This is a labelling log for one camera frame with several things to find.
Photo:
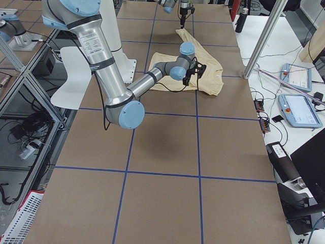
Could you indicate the upper blue teach pendant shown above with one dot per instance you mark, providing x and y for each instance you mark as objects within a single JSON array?
[{"x": 297, "y": 76}]

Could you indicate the long reacher grabber stick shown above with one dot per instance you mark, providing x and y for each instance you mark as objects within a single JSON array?
[{"x": 291, "y": 86}]

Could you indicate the small electronics board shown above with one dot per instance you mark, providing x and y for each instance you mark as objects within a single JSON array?
[{"x": 259, "y": 105}]

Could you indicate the red cylinder bottle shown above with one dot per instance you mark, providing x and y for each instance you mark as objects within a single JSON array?
[{"x": 235, "y": 8}]

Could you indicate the white power strip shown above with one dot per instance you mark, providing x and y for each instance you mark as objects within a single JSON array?
[{"x": 30, "y": 149}]

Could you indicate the white plastic basket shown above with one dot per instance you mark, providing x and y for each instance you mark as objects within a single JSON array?
[{"x": 23, "y": 219}]

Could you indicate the cream long-sleeve printed shirt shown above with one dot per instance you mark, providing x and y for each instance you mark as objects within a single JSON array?
[{"x": 211, "y": 80}]

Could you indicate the blue teach pendant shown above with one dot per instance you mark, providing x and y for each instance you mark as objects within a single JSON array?
[
  {"x": 298, "y": 111},
  {"x": 297, "y": 76}
]

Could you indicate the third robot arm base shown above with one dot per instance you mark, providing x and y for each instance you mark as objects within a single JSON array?
[{"x": 13, "y": 31}]

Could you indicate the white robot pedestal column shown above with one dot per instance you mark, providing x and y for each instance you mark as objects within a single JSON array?
[{"x": 110, "y": 29}]

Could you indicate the black box with label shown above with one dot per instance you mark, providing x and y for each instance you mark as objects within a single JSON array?
[{"x": 284, "y": 168}]

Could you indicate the white plastic chair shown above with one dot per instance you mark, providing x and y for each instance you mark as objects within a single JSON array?
[{"x": 71, "y": 93}]

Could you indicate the black water bottle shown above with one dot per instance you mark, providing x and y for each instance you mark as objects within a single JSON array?
[{"x": 241, "y": 20}]

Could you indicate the aluminium frame post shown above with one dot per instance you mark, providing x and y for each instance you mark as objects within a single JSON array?
[{"x": 270, "y": 24}]

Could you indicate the black monitor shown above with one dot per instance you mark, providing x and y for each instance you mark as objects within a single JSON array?
[{"x": 308, "y": 160}]

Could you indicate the lower blue teach pendant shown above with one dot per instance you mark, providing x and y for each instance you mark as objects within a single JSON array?
[{"x": 298, "y": 111}]

